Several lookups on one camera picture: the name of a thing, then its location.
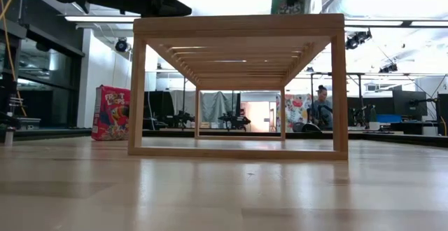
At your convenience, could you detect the floral patterned panel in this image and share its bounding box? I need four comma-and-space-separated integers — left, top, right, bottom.
275, 93, 313, 133

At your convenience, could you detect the black computer monitor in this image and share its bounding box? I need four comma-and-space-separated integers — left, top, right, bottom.
391, 90, 428, 117

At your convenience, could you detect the green Apple Jacks cereal box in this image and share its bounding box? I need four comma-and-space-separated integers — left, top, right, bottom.
270, 0, 313, 15

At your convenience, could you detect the red Froot Loops cereal box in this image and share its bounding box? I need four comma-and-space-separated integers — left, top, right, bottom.
91, 85, 132, 141

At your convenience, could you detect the grey plastic tray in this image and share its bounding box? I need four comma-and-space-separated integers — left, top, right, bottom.
17, 117, 42, 131

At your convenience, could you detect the person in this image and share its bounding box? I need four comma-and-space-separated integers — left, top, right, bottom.
312, 85, 334, 131

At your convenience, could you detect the white table foot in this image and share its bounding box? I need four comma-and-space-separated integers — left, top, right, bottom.
3, 126, 15, 146

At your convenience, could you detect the yellow cable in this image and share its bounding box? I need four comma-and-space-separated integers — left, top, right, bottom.
0, 0, 28, 117

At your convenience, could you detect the blue storage bin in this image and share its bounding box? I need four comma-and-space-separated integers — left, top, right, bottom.
376, 114, 403, 124

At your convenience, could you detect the long ceiling light strip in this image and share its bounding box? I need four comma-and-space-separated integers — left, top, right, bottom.
344, 20, 448, 27
64, 15, 141, 23

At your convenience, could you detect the black ceiling spotlight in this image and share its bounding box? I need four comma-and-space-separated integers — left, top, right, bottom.
377, 62, 399, 74
344, 30, 372, 50

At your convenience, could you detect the round black ceiling camera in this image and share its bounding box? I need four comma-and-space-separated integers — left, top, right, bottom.
114, 38, 129, 53

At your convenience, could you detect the black aluminium table frame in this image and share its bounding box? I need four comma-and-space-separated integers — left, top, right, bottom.
0, 127, 448, 148

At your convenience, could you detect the small potted cactus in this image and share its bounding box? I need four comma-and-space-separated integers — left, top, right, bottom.
367, 106, 382, 131

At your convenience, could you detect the slatted wooden shelf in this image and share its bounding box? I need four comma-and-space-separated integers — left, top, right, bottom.
127, 13, 349, 161

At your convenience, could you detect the grey draped cloth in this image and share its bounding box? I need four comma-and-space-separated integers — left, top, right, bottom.
200, 90, 235, 124

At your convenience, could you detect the black partition panel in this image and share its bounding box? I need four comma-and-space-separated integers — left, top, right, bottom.
143, 90, 174, 130

